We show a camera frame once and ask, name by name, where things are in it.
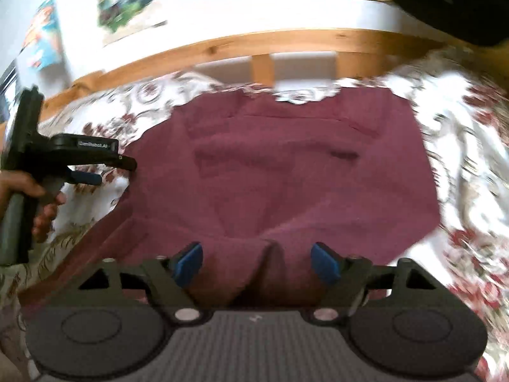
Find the maroon long sleeve shirt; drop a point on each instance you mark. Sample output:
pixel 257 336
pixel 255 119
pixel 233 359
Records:
pixel 257 182

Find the blue red wall poster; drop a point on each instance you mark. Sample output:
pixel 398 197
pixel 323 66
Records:
pixel 42 45

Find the white floral bedspread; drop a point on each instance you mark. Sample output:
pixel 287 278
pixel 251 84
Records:
pixel 437 312

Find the pine wood bed frame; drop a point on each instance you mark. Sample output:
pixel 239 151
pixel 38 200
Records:
pixel 358 53

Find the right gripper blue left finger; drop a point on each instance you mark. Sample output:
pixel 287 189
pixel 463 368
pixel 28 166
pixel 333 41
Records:
pixel 187 263

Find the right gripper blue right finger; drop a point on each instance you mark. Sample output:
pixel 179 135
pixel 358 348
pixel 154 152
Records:
pixel 325 263

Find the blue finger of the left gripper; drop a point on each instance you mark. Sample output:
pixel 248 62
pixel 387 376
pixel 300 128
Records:
pixel 74 177

